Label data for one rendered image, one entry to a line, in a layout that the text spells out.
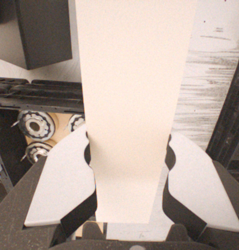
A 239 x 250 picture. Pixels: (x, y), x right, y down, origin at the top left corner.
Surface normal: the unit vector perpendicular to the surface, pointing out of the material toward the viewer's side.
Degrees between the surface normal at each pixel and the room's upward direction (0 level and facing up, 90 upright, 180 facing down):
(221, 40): 0
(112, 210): 0
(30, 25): 90
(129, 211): 0
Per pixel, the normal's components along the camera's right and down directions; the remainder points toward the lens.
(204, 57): -0.02, 0.48
